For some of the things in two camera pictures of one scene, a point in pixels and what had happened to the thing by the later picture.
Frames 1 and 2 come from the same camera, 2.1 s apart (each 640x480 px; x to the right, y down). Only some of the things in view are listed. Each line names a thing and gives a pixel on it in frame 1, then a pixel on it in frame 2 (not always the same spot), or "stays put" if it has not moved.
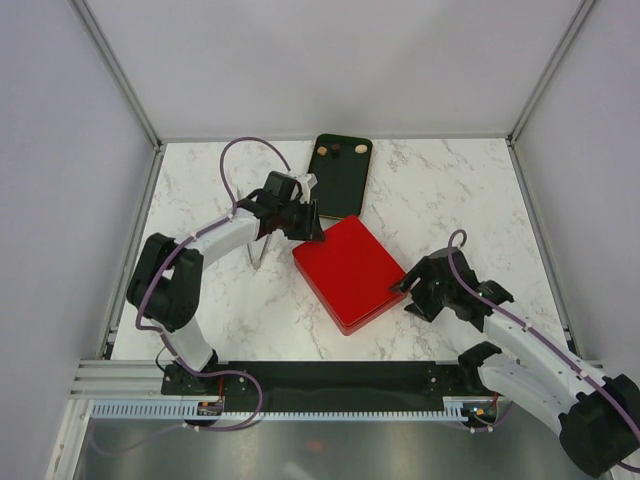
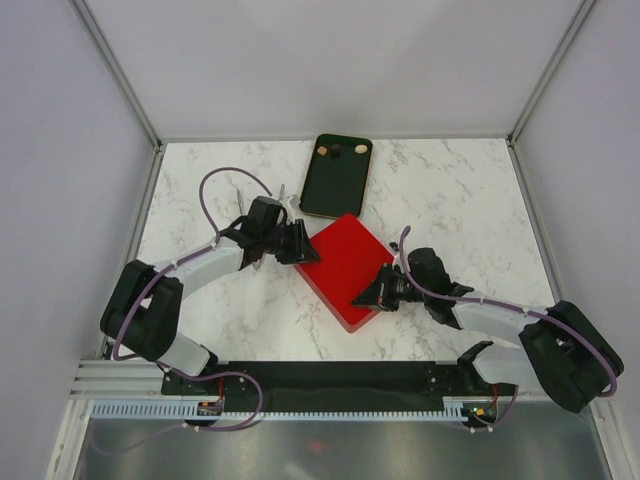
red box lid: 350,272 stays put
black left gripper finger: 318,234 to 301,249
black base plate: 318,381 stays put
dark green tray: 341,167 stays put
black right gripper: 421,307 to 377,294
